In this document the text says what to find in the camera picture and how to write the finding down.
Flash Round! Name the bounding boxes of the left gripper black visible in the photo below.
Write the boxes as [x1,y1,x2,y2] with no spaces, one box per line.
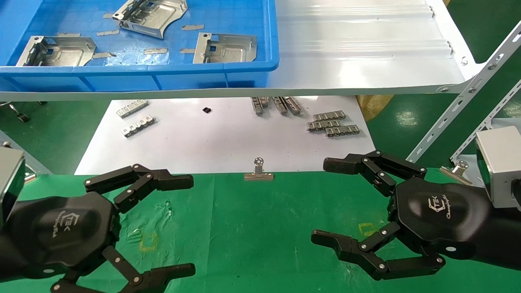
[11,164,196,293]

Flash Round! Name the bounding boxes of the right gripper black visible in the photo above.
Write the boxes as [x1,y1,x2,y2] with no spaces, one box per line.
[311,150,494,281]

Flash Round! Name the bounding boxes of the stamped sheet metal bracket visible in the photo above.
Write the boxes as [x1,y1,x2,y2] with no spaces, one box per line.
[15,35,97,67]
[193,33,258,64]
[112,0,188,39]

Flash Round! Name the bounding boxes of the small toothed metal clip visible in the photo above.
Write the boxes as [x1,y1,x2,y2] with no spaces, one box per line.
[272,96,288,116]
[251,97,269,116]
[283,96,302,116]
[307,119,342,132]
[122,115,157,138]
[325,125,361,138]
[313,110,347,121]
[116,99,149,119]

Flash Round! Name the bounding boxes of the yellow woven bag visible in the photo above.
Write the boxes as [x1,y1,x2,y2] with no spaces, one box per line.
[355,95,394,122]

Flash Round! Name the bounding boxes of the green table cloth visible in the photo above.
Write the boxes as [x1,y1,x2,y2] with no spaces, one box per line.
[0,169,521,293]

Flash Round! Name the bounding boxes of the white paper sheet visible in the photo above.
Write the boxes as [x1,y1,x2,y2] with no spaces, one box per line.
[74,96,377,176]

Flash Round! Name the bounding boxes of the white perforated angle bar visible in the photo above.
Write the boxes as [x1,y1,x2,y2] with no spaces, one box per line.
[449,79,521,164]
[406,20,521,164]

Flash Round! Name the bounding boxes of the black caster wheel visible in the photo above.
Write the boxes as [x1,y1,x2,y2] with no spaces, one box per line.
[8,104,31,123]

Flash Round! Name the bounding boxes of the blue plastic bin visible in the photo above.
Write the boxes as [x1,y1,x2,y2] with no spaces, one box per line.
[0,0,280,93]

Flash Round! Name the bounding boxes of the grey metal frame bar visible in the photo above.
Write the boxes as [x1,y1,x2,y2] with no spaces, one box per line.
[0,130,53,175]

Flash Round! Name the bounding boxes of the right wrist camera silver box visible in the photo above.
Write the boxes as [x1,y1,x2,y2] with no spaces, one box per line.
[475,126,521,210]

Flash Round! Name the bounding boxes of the wrist camera silver box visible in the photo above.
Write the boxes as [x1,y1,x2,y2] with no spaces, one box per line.
[475,126,521,210]
[0,146,26,228]

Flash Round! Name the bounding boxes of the left wrist camera silver box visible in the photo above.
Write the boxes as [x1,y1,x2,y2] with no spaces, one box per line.
[0,146,26,228]

